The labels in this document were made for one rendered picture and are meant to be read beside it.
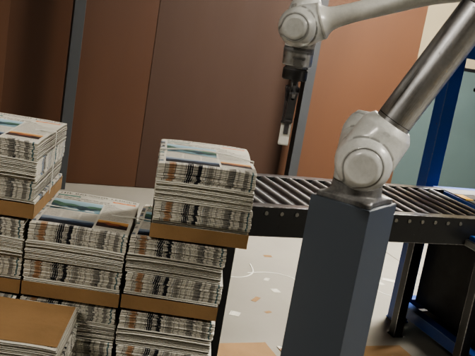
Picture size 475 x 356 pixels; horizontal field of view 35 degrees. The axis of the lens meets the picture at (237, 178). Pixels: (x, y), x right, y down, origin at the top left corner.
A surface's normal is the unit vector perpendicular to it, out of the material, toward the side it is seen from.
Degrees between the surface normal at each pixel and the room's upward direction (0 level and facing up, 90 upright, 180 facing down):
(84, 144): 90
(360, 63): 90
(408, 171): 90
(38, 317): 0
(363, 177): 95
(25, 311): 0
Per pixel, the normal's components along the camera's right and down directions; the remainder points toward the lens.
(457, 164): 0.35, 0.26
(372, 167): -0.30, 0.29
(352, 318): 0.81, 0.26
